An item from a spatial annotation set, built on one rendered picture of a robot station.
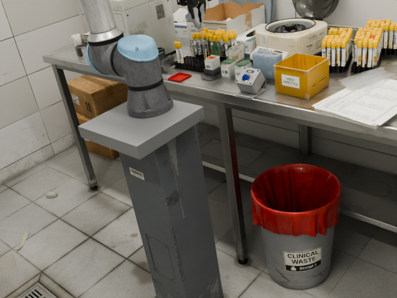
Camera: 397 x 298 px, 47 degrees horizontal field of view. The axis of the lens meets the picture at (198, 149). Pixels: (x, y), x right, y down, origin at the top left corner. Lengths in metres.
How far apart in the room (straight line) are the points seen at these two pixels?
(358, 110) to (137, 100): 0.67
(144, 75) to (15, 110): 1.92
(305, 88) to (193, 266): 0.78
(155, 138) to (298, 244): 0.79
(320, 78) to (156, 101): 0.54
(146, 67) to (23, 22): 1.89
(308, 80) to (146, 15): 0.84
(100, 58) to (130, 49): 0.15
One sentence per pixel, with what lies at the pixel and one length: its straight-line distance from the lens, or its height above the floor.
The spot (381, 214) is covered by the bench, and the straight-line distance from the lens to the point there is 2.01.
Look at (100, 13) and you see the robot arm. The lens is 1.46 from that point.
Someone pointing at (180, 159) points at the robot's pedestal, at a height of 0.75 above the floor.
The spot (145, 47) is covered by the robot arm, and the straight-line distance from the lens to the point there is 1.38.
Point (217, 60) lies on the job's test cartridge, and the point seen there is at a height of 0.94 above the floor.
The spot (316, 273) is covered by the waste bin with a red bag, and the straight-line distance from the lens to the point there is 1.99.
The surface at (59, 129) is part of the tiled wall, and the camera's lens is 3.42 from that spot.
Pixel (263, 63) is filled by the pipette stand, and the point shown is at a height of 0.94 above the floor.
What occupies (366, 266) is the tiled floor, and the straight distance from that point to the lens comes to 2.16.
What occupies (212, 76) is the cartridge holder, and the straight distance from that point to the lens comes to 1.75.
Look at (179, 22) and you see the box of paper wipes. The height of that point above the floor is 0.93.
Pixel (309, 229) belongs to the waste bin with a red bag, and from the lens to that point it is 1.77.
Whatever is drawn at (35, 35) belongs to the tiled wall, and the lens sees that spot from 3.24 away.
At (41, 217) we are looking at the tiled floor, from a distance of 2.81.
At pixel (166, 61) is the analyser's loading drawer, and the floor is 0.92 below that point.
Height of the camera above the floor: 1.51
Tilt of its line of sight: 29 degrees down
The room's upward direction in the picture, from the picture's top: 9 degrees counter-clockwise
